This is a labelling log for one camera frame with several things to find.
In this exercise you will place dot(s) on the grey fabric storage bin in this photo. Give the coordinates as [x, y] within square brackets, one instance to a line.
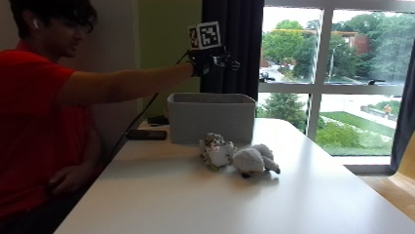
[211, 118]

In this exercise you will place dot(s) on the white grey plush sheep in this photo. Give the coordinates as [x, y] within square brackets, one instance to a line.
[254, 159]

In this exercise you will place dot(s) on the brown white plush owl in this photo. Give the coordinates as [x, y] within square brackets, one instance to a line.
[215, 151]

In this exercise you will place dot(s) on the dark curtain edge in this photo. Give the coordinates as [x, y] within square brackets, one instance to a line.
[404, 113]

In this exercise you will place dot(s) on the white marker cube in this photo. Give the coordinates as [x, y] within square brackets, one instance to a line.
[205, 35]

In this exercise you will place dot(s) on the white earbud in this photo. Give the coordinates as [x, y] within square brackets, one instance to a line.
[34, 23]

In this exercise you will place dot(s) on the white window frame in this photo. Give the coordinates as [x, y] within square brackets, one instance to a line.
[322, 84]

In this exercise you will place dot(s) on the small black device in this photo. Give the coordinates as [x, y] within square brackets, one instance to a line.
[158, 120]

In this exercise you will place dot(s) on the dark blue curtain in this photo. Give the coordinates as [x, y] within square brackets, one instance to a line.
[231, 48]

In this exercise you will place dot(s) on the the person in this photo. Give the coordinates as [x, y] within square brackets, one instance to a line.
[42, 113]

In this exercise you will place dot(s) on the black phone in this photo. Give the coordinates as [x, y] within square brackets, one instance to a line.
[145, 135]

